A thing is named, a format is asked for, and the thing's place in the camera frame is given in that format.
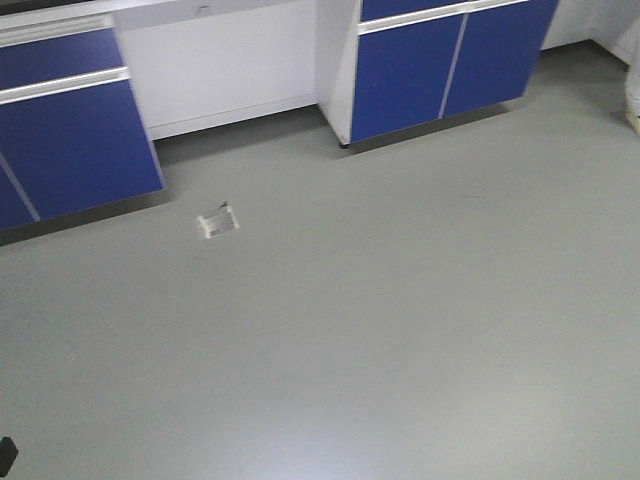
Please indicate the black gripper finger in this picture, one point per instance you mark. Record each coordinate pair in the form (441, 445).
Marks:
(8, 454)

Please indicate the blue cabinet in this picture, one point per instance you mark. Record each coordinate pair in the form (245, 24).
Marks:
(386, 66)
(72, 137)

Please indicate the white object at right edge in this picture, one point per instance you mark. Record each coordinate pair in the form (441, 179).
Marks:
(630, 44)

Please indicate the floor outlet box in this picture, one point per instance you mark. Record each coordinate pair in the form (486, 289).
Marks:
(218, 222)

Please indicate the left blue cabinet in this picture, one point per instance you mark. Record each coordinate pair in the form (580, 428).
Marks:
(72, 137)

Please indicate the right blue cabinet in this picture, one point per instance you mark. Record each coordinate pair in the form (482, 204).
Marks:
(386, 66)

